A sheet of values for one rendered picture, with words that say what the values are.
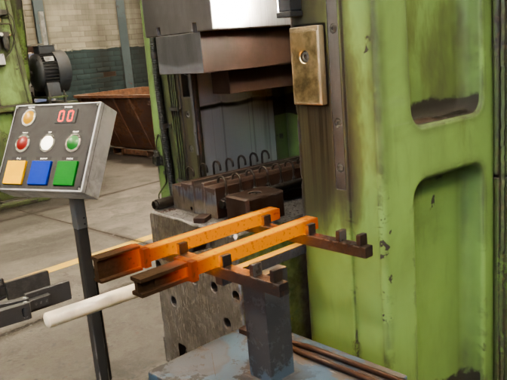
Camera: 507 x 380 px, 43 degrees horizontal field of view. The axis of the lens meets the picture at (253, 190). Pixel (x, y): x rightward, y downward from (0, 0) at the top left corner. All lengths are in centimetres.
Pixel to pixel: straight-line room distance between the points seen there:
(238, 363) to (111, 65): 995
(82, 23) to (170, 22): 925
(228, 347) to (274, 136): 85
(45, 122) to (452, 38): 120
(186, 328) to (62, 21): 919
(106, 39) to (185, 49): 949
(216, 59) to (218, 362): 70
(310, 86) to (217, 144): 53
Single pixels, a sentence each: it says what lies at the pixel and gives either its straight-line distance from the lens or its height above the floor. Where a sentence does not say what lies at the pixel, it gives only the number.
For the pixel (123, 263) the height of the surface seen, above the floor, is 98.
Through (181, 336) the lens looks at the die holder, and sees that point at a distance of 177.
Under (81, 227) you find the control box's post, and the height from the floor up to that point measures 81.
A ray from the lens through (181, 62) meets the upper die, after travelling 160.
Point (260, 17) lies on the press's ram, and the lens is 157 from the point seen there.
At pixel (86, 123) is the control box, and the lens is 195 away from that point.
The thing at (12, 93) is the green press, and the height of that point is 106.
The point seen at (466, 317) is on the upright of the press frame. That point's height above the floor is 58.
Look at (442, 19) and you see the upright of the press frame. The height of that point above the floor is 135.
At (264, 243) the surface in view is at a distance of 114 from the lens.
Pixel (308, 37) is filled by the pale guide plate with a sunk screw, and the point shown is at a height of 133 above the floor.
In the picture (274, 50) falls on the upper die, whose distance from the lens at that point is 166.
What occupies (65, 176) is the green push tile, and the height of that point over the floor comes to 100.
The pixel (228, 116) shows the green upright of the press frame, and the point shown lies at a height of 113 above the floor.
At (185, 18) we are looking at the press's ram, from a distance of 157.
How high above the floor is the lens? 132
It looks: 13 degrees down
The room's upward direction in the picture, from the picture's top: 5 degrees counter-clockwise
